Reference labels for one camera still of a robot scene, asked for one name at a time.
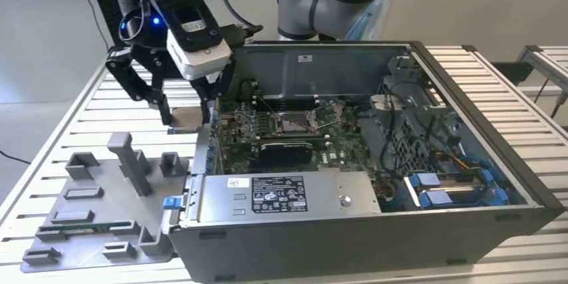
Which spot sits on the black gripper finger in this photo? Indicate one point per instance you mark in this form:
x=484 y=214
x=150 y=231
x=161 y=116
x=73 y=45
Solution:
x=204 y=92
x=133 y=84

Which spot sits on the silver square CPU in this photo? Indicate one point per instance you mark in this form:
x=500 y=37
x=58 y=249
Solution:
x=185 y=118

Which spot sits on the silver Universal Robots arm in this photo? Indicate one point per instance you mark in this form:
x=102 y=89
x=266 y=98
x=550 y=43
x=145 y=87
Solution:
x=310 y=8

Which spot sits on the black RAM slot white clips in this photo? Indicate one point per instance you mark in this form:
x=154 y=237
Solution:
x=285 y=101
x=292 y=137

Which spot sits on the CPU socket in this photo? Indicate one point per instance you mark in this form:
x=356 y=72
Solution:
x=294 y=124

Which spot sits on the thin metal locking lever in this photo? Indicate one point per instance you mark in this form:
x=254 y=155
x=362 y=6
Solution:
x=268 y=105

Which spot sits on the black graphics card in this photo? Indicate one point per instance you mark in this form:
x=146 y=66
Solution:
x=284 y=156

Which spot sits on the blue case release latch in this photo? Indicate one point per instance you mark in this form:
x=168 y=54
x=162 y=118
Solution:
x=172 y=203

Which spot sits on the grey printed parts rack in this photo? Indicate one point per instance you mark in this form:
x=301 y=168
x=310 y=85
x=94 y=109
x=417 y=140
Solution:
x=110 y=197

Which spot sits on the green motherboard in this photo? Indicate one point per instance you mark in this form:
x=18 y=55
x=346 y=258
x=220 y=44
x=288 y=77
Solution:
x=345 y=161

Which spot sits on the silver power supply unit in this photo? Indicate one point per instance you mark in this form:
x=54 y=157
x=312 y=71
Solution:
x=324 y=197

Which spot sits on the green RAM stick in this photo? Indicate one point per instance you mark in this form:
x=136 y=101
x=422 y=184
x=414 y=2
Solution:
x=88 y=227

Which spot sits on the grey metal drive cage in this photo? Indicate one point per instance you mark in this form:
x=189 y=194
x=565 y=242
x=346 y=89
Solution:
x=408 y=144

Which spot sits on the black open PC case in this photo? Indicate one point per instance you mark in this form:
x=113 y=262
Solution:
x=332 y=250

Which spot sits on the hard disk in blue carrier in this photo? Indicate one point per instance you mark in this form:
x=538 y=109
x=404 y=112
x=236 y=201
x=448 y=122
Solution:
x=436 y=199
x=422 y=181

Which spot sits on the metal slat side table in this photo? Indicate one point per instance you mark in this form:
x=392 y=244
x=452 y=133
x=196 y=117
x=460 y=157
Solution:
x=549 y=61

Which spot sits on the black upright frame post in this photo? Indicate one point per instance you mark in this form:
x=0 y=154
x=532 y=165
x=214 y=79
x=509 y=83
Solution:
x=100 y=4

